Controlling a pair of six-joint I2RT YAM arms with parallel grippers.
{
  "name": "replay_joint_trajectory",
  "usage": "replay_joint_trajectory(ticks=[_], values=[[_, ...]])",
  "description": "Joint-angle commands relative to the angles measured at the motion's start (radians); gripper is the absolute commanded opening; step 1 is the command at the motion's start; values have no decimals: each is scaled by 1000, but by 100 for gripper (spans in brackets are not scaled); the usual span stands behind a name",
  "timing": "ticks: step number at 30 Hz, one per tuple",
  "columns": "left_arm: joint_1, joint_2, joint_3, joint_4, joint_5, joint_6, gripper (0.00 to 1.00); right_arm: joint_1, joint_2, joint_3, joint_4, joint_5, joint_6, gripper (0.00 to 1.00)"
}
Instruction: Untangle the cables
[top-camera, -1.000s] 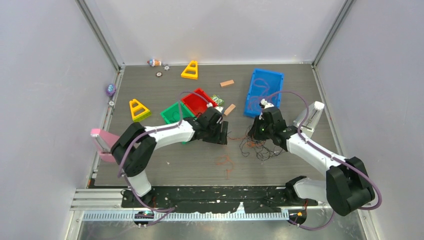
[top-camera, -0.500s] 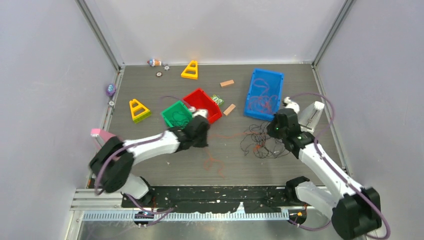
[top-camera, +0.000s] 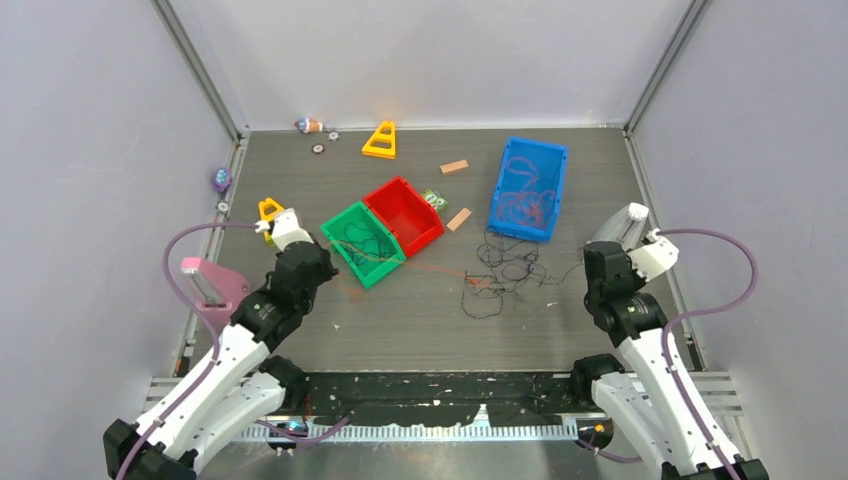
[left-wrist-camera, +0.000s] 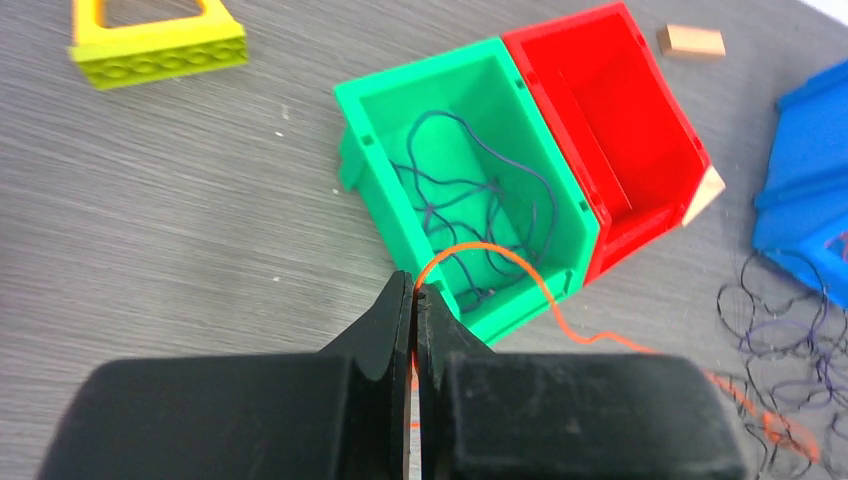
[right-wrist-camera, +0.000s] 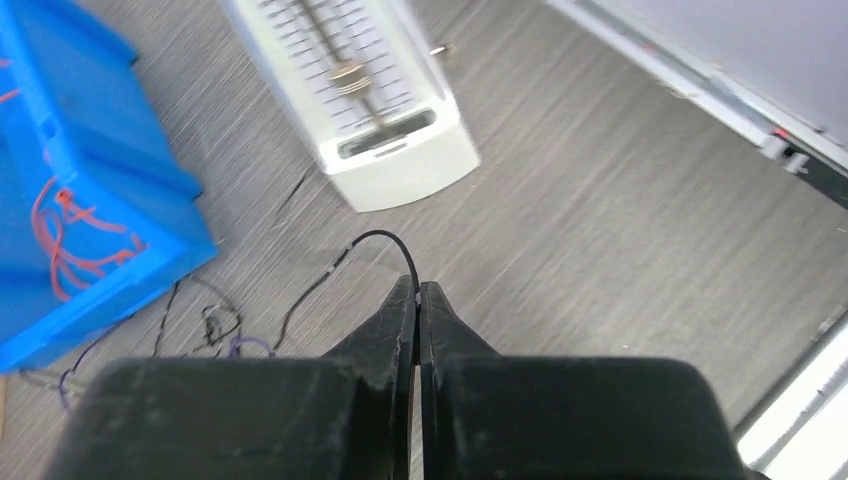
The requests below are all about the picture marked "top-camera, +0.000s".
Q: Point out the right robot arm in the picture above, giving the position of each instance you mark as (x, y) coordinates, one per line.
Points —
(649, 394)

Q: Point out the purple round toy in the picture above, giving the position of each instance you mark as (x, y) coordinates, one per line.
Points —
(222, 180)

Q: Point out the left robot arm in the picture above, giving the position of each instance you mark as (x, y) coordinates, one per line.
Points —
(239, 381)

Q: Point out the pink tape dispenser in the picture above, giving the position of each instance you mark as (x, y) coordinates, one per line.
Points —
(217, 290)

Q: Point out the yellow triangle block near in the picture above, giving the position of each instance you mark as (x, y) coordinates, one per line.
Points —
(269, 209)

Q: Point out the wooden block near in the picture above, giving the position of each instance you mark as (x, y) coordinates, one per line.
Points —
(458, 219)

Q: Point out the wooden block far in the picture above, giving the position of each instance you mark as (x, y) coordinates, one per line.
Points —
(454, 167)

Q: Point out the yellow triangle block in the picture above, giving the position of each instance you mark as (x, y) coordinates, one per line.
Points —
(382, 143)
(269, 209)

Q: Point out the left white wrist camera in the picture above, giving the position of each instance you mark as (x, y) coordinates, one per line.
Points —
(283, 230)

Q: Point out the white tape dispenser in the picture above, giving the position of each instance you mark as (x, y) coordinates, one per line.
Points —
(625, 227)

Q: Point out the small figurine toy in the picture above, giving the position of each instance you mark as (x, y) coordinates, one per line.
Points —
(308, 125)

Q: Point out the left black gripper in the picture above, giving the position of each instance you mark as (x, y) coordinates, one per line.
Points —
(327, 269)

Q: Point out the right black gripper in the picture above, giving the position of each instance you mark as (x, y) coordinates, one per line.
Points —
(638, 281)

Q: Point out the green plastic bin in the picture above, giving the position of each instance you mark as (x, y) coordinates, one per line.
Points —
(364, 243)

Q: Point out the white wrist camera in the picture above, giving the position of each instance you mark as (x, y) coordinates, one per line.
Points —
(283, 230)
(654, 256)

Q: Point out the yellow triangle block far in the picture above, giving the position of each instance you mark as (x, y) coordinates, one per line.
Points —
(382, 143)

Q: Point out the wooden block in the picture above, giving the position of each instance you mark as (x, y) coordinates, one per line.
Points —
(454, 167)
(458, 219)

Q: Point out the green small toy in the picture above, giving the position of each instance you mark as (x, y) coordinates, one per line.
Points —
(435, 200)

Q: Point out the red plastic bin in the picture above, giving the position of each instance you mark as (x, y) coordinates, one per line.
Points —
(414, 223)

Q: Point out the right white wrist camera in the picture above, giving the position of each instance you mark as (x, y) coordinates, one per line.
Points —
(654, 256)

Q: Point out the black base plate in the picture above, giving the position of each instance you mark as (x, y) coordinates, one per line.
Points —
(436, 399)

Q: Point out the blue plastic bin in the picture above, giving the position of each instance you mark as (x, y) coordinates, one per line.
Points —
(529, 190)

